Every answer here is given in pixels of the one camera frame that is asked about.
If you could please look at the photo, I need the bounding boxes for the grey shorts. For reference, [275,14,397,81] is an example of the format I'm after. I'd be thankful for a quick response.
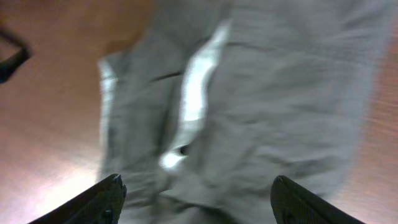
[99,0,397,223]

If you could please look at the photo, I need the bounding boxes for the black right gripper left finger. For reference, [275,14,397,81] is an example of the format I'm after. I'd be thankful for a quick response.
[29,174,127,224]

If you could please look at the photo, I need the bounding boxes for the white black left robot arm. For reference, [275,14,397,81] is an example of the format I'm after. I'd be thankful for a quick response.
[1,26,32,84]

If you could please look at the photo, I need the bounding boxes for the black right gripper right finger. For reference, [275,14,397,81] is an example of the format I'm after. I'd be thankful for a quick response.
[271,175,364,224]

